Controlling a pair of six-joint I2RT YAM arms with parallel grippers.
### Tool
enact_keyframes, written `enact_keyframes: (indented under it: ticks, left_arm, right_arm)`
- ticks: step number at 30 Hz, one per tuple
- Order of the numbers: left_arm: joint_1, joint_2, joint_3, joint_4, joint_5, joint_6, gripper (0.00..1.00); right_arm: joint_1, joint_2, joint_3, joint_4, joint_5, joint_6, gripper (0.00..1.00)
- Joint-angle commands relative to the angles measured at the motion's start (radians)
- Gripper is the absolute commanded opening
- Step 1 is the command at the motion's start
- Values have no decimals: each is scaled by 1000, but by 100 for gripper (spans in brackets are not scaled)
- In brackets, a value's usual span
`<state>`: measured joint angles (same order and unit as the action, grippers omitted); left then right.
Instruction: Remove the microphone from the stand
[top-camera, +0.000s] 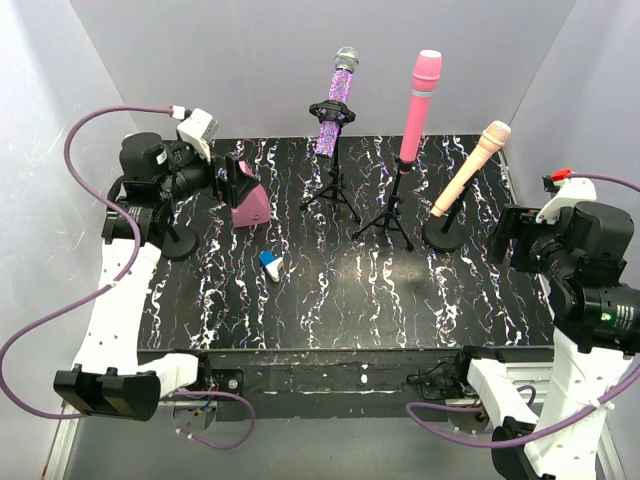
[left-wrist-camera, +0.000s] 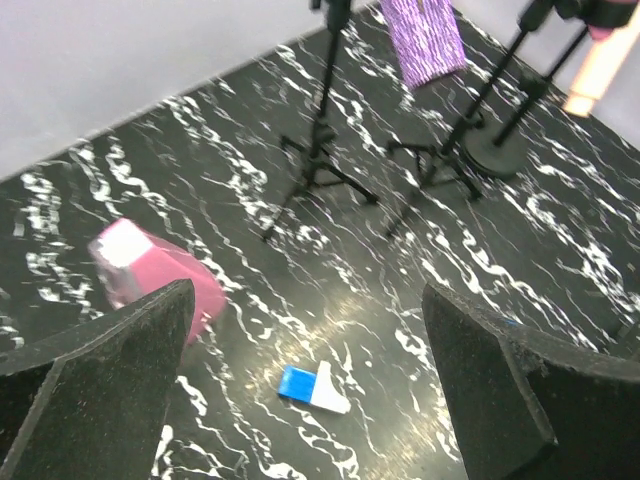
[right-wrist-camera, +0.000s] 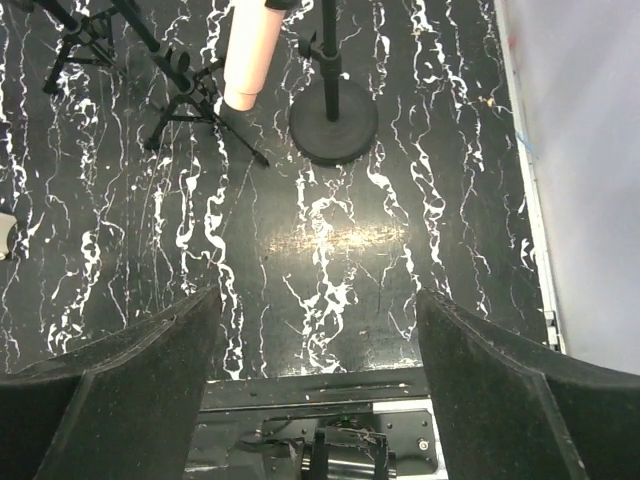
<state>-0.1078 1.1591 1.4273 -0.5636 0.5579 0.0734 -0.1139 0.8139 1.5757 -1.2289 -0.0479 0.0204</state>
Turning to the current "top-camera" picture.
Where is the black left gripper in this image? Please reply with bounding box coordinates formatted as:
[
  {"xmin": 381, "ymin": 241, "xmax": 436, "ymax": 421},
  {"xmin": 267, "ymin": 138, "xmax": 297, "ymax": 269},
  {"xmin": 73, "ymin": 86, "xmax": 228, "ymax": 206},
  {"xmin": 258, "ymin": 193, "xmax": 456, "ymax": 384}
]
[{"xmin": 158, "ymin": 141, "xmax": 260, "ymax": 208}]

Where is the black tripod shock-mount stand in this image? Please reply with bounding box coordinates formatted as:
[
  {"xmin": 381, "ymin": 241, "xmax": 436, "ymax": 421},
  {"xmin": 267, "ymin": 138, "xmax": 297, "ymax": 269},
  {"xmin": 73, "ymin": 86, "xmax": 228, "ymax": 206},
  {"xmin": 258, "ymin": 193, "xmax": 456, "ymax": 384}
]
[{"xmin": 299, "ymin": 104, "xmax": 361, "ymax": 224}]

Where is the black tripod microphone stand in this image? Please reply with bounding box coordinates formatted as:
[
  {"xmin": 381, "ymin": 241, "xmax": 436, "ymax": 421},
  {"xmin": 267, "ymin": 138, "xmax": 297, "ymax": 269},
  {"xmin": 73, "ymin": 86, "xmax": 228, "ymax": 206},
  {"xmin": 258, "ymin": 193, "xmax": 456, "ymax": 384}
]
[{"xmin": 351, "ymin": 157, "xmax": 414, "ymax": 251}]

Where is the purple glitter microphone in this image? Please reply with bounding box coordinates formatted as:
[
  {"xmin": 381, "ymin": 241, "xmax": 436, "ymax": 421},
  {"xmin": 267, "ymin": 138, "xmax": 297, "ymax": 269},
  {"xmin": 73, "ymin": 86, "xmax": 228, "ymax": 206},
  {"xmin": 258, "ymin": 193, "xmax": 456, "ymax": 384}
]
[{"xmin": 310, "ymin": 46, "xmax": 359, "ymax": 157}]

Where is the pink plastic microphone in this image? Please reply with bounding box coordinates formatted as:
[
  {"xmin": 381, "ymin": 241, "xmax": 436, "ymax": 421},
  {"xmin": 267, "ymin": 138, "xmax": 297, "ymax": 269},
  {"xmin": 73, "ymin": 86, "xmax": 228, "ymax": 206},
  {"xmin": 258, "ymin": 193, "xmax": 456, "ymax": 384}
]
[{"xmin": 399, "ymin": 49, "xmax": 442, "ymax": 170}]

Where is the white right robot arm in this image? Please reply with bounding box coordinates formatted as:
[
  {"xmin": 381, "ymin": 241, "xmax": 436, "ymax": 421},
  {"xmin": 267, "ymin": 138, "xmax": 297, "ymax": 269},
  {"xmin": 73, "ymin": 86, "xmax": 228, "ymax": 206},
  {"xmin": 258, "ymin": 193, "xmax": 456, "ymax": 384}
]
[{"xmin": 452, "ymin": 201, "xmax": 639, "ymax": 479}]

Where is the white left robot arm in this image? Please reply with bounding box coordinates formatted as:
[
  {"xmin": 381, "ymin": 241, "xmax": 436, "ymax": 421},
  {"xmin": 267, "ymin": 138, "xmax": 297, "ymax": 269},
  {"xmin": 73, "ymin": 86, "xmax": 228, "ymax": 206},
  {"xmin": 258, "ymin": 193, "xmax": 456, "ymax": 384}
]
[{"xmin": 53, "ymin": 132, "xmax": 216, "ymax": 421}]

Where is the black round-base stand right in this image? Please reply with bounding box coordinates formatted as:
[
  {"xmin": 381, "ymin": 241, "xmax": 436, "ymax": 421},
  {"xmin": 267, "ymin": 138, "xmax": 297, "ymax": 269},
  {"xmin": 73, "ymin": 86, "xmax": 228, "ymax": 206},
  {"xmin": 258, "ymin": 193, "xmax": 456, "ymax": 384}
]
[{"xmin": 421, "ymin": 180, "xmax": 473, "ymax": 253}]

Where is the black round-base stand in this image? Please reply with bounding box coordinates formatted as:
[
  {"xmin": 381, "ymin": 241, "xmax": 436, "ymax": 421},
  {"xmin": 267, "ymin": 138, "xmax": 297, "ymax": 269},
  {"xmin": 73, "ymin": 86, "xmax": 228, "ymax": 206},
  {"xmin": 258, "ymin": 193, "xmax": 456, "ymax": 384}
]
[
  {"xmin": 161, "ymin": 224, "xmax": 199, "ymax": 261},
  {"xmin": 421, "ymin": 180, "xmax": 473, "ymax": 253}
]

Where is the black round-base stand left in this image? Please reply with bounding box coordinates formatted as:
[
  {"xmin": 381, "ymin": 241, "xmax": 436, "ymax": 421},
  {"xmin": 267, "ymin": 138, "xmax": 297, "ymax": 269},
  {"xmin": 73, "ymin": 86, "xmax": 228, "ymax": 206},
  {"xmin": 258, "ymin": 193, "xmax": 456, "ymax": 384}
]
[{"xmin": 161, "ymin": 224, "xmax": 199, "ymax": 261}]

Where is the beige microphone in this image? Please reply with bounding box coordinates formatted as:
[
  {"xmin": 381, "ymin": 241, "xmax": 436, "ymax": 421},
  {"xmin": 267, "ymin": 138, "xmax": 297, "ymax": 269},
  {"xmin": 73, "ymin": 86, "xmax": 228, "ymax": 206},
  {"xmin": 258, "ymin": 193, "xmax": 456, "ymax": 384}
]
[{"xmin": 431, "ymin": 120, "xmax": 511, "ymax": 217}]

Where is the pink wedge-shaped box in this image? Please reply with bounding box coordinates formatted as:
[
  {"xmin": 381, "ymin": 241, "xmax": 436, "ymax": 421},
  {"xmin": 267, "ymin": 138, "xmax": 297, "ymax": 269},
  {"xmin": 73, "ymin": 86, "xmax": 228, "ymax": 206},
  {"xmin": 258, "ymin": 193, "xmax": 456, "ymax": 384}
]
[{"xmin": 231, "ymin": 160, "xmax": 271, "ymax": 228}]

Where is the blue and white small block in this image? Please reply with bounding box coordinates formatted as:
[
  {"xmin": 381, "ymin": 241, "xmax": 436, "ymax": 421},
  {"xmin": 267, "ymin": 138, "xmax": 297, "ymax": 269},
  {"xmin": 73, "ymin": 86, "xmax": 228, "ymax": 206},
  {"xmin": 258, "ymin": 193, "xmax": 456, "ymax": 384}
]
[{"xmin": 259, "ymin": 251, "xmax": 284, "ymax": 283}]

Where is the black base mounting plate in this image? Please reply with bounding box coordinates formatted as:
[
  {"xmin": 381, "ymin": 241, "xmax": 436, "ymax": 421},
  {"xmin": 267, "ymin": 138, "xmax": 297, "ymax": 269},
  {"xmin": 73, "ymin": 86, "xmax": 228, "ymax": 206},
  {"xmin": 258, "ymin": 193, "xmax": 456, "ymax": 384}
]
[{"xmin": 137, "ymin": 347, "xmax": 556, "ymax": 424}]

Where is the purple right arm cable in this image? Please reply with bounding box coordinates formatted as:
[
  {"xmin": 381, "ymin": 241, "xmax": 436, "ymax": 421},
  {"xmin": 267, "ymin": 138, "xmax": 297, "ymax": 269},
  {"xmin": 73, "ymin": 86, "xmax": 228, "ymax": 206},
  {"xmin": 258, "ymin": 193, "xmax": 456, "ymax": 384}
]
[{"xmin": 405, "ymin": 172, "xmax": 640, "ymax": 449}]

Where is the aluminium frame rail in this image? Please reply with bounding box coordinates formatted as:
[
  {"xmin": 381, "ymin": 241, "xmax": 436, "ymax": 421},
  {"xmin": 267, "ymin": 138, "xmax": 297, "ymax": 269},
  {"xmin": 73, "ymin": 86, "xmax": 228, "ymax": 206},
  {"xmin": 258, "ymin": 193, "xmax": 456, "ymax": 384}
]
[{"xmin": 41, "ymin": 396, "xmax": 217, "ymax": 480}]

